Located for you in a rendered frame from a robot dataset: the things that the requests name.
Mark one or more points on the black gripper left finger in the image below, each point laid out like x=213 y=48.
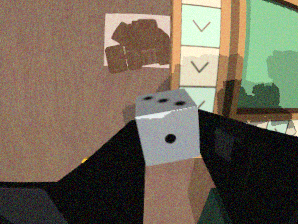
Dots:
x=108 y=188

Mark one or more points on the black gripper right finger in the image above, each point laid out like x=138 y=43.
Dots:
x=255 y=170

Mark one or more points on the grey die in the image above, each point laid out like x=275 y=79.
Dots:
x=168 y=126

